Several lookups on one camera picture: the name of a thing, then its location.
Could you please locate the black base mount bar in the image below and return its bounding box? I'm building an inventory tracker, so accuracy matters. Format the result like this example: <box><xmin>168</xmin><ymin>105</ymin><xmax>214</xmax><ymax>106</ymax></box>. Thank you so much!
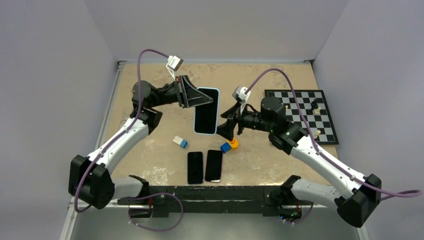
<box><xmin>117</xmin><ymin>185</ymin><xmax>312</xmax><ymax>221</ymax></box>

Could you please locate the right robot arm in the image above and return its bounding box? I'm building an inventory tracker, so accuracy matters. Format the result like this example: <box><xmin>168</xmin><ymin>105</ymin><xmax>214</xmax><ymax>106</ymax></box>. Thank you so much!
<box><xmin>216</xmin><ymin>96</ymin><xmax>382</xmax><ymax>228</ymax></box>

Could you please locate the white blue toy block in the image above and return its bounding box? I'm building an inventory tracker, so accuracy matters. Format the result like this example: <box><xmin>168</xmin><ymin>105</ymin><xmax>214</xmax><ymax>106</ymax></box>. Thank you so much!
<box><xmin>172</xmin><ymin>136</ymin><xmax>188</xmax><ymax>149</ymax></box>

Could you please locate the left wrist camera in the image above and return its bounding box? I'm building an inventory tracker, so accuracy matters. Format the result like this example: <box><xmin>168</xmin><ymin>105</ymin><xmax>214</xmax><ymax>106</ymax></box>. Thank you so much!
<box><xmin>165</xmin><ymin>55</ymin><xmax>184</xmax><ymax>81</ymax></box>

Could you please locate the orange blue toy block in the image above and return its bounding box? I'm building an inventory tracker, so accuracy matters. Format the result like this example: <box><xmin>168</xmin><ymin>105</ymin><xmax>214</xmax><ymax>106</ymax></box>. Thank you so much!
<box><xmin>220</xmin><ymin>138</ymin><xmax>239</xmax><ymax>154</ymax></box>

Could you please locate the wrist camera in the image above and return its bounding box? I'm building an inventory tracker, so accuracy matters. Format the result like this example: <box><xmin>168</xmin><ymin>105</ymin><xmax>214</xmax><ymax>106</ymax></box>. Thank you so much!
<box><xmin>165</xmin><ymin>55</ymin><xmax>184</xmax><ymax>81</ymax></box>
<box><xmin>232</xmin><ymin>85</ymin><xmax>251</xmax><ymax>113</ymax></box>

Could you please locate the black phone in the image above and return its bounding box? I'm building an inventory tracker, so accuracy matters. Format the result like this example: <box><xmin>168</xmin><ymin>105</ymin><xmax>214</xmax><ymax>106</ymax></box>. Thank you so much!
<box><xmin>187</xmin><ymin>151</ymin><xmax>204</xmax><ymax>185</ymax></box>

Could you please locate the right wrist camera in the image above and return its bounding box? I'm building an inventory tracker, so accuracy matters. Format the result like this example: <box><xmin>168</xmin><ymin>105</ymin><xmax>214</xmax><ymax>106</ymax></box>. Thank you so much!
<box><xmin>232</xmin><ymin>85</ymin><xmax>251</xmax><ymax>113</ymax></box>

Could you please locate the black chess piece right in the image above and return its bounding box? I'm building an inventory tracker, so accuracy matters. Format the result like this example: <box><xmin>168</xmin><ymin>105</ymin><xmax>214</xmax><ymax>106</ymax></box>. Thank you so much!
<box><xmin>310</xmin><ymin>99</ymin><xmax>319</xmax><ymax>111</ymax></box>

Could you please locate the white chess pawn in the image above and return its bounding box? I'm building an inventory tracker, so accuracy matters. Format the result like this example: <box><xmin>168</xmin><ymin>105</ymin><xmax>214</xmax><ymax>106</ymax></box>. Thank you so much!
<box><xmin>313</xmin><ymin>106</ymin><xmax>322</xmax><ymax>115</ymax></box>

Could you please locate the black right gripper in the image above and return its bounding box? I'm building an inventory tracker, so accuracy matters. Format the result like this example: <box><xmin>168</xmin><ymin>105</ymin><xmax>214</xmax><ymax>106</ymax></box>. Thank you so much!
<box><xmin>212</xmin><ymin>100</ymin><xmax>274</xmax><ymax>141</ymax></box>

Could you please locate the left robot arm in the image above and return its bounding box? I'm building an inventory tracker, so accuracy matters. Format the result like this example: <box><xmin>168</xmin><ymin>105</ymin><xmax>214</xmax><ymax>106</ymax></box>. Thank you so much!
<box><xmin>68</xmin><ymin>75</ymin><xmax>219</xmax><ymax>213</ymax></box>

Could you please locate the white chess piece front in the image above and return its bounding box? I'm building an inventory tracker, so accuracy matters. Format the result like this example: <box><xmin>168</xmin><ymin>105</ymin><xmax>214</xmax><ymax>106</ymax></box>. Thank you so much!
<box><xmin>312</xmin><ymin>129</ymin><xmax>321</xmax><ymax>139</ymax></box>

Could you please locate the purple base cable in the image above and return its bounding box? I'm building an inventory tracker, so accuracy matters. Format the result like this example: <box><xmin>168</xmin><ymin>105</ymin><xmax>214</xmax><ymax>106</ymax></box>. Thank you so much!
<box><xmin>128</xmin><ymin>192</ymin><xmax>185</xmax><ymax>233</ymax></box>

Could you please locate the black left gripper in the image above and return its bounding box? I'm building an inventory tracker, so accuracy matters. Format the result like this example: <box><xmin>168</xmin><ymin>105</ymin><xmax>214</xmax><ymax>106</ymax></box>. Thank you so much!
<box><xmin>150</xmin><ymin>75</ymin><xmax>213</xmax><ymax>109</ymax></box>

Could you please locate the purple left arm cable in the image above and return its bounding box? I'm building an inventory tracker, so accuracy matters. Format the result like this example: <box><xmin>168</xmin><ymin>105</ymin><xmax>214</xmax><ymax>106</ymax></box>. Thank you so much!
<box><xmin>73</xmin><ymin>48</ymin><xmax>170</xmax><ymax>214</ymax></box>

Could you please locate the black white chessboard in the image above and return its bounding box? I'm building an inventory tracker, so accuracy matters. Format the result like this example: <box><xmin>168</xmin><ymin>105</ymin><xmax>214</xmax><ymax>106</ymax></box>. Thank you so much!
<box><xmin>264</xmin><ymin>89</ymin><xmax>339</xmax><ymax>145</ymax></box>

